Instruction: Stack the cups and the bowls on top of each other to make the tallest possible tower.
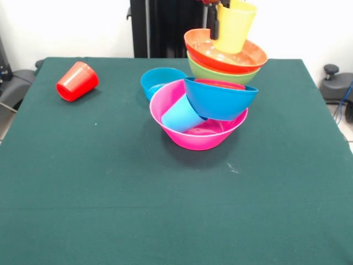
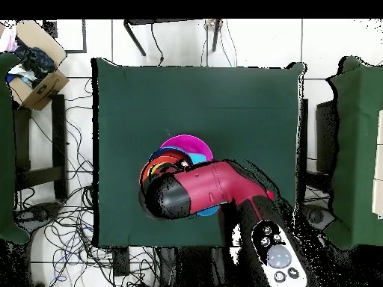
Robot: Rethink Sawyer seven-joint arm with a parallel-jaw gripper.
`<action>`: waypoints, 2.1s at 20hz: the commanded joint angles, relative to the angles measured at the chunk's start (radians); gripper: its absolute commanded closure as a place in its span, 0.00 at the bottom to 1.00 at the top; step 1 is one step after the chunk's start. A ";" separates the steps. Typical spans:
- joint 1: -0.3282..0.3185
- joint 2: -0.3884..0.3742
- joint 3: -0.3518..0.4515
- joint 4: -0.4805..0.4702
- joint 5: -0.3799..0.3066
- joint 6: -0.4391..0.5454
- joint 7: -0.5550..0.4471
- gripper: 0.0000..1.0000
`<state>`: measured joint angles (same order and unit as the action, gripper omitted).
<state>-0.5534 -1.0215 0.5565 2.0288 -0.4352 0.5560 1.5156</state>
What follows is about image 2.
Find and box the blue cup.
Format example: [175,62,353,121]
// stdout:
[188,152,208,164]

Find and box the large pink bowl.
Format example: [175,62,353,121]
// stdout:
[159,134,214,164]

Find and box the large blue bowl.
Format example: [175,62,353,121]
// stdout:
[148,146,193,164]

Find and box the large orange bowl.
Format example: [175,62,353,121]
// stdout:
[139,155,182,194]

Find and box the small blue bowl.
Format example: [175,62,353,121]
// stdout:
[196,204,221,217]

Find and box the dark green tablecloth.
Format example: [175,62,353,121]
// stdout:
[91,57,307,249]

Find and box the black power strip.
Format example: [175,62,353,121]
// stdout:
[112,246,131,277]

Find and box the black bench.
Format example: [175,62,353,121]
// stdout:
[13,93,69,200]

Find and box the black box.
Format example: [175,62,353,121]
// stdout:
[316,99,339,174]

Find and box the cardboard box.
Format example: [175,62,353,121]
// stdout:
[6,19,70,111]

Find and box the green cloth covered table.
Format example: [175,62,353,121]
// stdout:
[324,55,383,250]
[0,52,31,244]

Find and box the dark clothes bundle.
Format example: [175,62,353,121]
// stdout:
[13,37,57,88]

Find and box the beige board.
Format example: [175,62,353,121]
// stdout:
[371,109,383,220]

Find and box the tangle of floor cables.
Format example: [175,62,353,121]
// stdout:
[13,77,159,287]

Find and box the black metal table frame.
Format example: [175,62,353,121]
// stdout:
[123,18,224,58]

